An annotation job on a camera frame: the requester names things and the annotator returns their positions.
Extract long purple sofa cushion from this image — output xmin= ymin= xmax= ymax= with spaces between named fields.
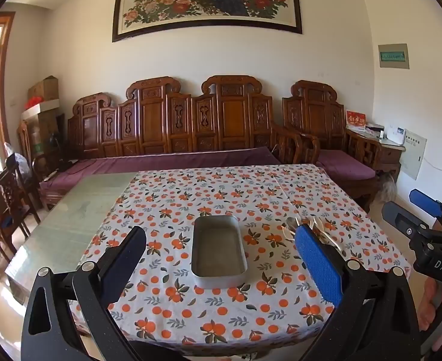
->
xmin=41 ymin=146 xmax=282 ymax=192

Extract white flat box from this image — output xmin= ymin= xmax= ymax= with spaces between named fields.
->
xmin=21 ymin=100 xmax=62 ymax=121

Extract grey fluffy duster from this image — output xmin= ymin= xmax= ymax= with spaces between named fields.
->
xmin=379 ymin=173 xmax=396 ymax=204

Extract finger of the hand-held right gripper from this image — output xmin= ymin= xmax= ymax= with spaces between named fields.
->
xmin=381 ymin=201 xmax=429 ymax=238
xmin=409 ymin=189 xmax=442 ymax=219

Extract person's right hand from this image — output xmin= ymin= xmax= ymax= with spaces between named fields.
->
xmin=420 ymin=276 xmax=442 ymax=358

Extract framed floral peacock painting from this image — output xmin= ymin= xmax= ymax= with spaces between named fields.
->
xmin=112 ymin=0 xmax=303 ymax=43

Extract small brown cardboard box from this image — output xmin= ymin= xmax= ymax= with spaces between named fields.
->
xmin=27 ymin=76 xmax=59 ymax=102

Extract white box device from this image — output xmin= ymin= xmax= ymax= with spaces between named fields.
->
xmin=388 ymin=125 xmax=406 ymax=144

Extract purple armchair cushion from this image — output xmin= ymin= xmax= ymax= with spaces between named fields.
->
xmin=317 ymin=150 xmax=376 ymax=180

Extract large brown cardboard box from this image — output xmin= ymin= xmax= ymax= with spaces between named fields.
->
xmin=29 ymin=113 xmax=66 ymax=159

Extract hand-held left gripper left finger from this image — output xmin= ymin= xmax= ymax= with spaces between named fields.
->
xmin=20 ymin=226 xmax=148 ymax=361

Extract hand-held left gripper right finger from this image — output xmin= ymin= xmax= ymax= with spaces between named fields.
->
xmin=294 ymin=224 xmax=422 ymax=361

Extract white panel board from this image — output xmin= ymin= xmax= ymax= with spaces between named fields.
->
xmin=399 ymin=128 xmax=428 ymax=180

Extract carved wooden sofa bench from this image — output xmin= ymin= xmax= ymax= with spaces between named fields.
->
xmin=38 ymin=76 xmax=319 ymax=211

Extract rectangular metal tray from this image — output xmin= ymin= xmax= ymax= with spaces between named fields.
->
xmin=191 ymin=214 xmax=249 ymax=288

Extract dark wooden dining chair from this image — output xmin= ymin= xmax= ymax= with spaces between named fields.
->
xmin=0 ymin=169 xmax=41 ymax=279

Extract wooden side table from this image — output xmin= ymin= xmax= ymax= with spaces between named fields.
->
xmin=347 ymin=128 xmax=406 ymax=181

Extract green framed wall box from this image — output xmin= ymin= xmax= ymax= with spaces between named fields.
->
xmin=378 ymin=44 xmax=410 ymax=70

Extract carved wooden armchair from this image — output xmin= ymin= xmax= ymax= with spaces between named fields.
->
xmin=281 ymin=80 xmax=381 ymax=211

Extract orange fruit print tablecloth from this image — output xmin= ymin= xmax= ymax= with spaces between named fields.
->
xmin=69 ymin=163 xmax=410 ymax=347

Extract white plastic bag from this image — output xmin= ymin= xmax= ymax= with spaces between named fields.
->
xmin=4 ymin=142 xmax=30 ymax=181

